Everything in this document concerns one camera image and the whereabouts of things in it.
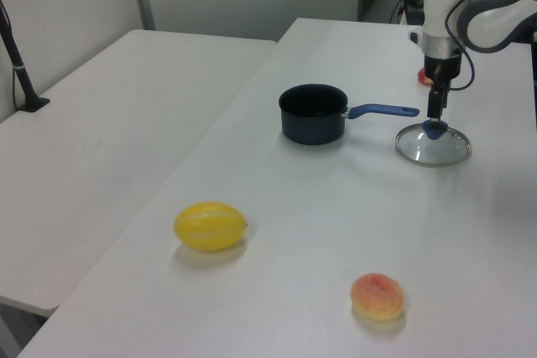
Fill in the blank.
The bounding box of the black camera pole stand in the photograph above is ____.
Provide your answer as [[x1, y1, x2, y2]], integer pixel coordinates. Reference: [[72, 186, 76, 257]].
[[0, 0, 50, 114]]

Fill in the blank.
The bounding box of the glass lid with blue knob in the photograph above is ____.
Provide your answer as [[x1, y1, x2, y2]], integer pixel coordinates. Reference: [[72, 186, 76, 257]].
[[394, 119, 472, 167]]

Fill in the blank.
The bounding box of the black pot with blue handle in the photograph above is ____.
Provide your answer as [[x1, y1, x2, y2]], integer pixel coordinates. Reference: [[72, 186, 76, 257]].
[[278, 83, 420, 146]]

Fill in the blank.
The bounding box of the black box on floor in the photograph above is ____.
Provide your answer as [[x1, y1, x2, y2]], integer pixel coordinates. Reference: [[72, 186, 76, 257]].
[[401, 0, 426, 26]]

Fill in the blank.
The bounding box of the dark robot cable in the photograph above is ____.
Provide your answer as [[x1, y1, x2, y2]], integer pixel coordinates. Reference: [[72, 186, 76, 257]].
[[444, 0, 525, 91]]

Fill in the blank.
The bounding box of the white side table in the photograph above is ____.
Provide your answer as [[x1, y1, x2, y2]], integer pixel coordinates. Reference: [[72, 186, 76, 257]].
[[0, 29, 278, 318]]

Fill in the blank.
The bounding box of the orange toy peach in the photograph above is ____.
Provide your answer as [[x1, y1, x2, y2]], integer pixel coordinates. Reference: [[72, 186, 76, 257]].
[[350, 272, 405, 321]]

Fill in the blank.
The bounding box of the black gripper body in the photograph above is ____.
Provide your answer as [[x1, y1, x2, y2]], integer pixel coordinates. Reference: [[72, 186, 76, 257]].
[[422, 52, 463, 91]]

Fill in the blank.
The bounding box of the red toy strawberry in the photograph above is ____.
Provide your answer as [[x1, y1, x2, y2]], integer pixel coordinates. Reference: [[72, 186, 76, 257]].
[[414, 67, 435, 86]]

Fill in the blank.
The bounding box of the yellow striped toy melon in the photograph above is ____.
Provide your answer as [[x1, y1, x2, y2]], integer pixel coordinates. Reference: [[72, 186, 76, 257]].
[[173, 201, 248, 253]]

